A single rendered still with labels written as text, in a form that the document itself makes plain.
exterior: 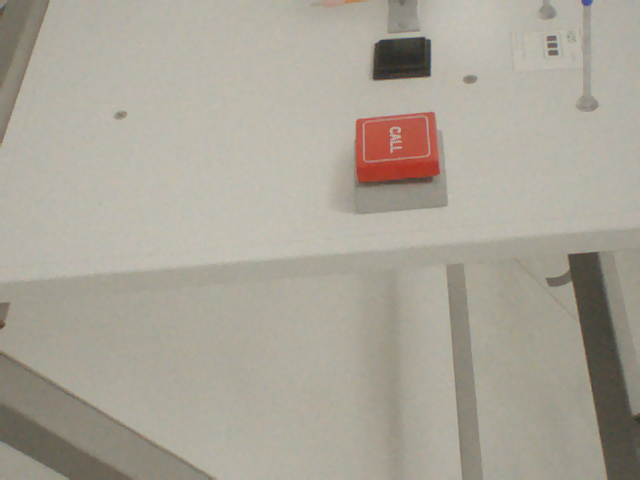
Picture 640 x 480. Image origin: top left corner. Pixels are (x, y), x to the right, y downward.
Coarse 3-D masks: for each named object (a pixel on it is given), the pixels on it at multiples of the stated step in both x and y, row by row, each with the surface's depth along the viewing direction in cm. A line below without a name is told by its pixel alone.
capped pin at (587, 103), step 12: (588, 0) 75; (588, 12) 75; (588, 24) 76; (588, 36) 76; (588, 48) 77; (588, 60) 78; (588, 72) 78; (588, 84) 79; (588, 96) 80; (588, 108) 80
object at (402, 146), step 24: (360, 120) 77; (384, 120) 77; (408, 120) 76; (432, 120) 76; (360, 144) 75; (384, 144) 75; (408, 144) 75; (432, 144) 74; (360, 168) 74; (384, 168) 74; (408, 168) 74; (432, 168) 73
